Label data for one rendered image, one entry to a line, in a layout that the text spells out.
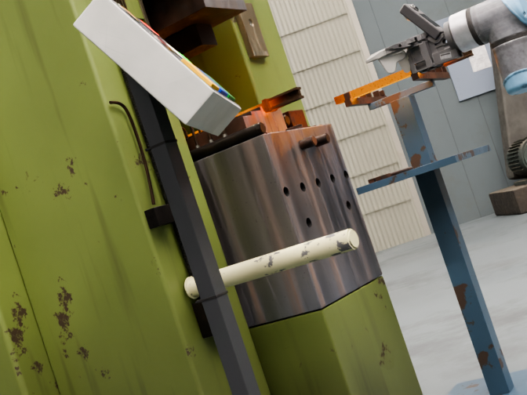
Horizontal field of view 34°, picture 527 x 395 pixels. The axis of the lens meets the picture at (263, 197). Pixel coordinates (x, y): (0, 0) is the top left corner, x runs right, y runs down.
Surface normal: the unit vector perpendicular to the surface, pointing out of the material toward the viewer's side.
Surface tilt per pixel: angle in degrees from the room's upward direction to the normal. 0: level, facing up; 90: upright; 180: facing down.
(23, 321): 90
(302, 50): 90
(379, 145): 90
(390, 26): 90
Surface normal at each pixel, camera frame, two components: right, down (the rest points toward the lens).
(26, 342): 0.80, -0.29
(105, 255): -0.51, 0.15
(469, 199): -0.10, 0.00
